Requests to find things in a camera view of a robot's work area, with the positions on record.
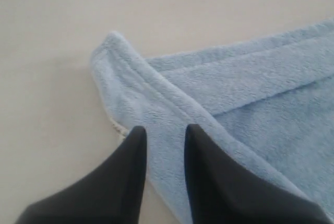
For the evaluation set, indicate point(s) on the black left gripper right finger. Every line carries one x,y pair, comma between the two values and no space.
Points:
222,191

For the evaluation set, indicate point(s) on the light blue fluffy towel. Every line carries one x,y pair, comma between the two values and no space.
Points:
268,103

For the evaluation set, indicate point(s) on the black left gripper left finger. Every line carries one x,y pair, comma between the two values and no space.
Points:
111,193

